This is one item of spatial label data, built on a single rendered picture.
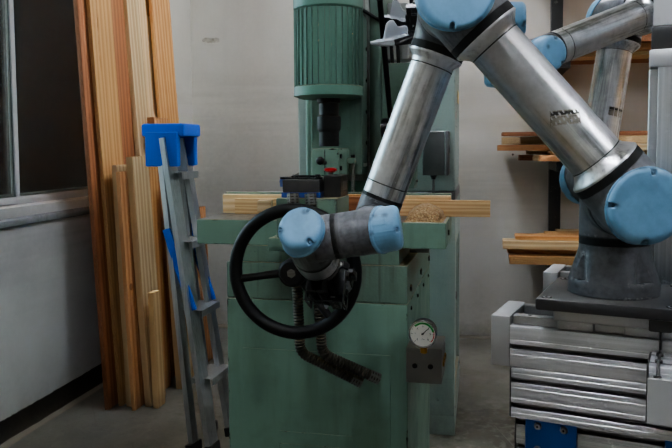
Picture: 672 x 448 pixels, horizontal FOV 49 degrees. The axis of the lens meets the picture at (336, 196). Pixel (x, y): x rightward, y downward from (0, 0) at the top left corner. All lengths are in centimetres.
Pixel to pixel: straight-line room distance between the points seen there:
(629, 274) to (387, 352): 66
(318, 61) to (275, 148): 253
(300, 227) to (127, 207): 201
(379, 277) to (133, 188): 162
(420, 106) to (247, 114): 314
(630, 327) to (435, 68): 54
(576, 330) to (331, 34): 91
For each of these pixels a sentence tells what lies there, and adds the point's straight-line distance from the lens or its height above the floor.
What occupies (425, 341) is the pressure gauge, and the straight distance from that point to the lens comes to 166.
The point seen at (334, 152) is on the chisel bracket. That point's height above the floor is 106.
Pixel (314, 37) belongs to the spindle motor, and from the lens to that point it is 181.
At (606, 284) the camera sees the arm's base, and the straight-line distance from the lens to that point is 129.
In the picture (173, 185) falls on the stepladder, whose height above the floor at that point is 94.
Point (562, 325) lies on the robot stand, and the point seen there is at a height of 77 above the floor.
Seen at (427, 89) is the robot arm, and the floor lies 117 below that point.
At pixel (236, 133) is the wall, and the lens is 437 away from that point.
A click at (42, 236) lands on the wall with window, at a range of 310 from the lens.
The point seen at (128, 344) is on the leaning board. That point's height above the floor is 28.
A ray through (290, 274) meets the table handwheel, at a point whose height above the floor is 81.
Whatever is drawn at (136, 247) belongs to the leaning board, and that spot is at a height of 67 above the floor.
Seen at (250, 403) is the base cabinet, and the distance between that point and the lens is 186.
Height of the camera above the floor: 107
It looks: 4 degrees down
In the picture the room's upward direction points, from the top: straight up
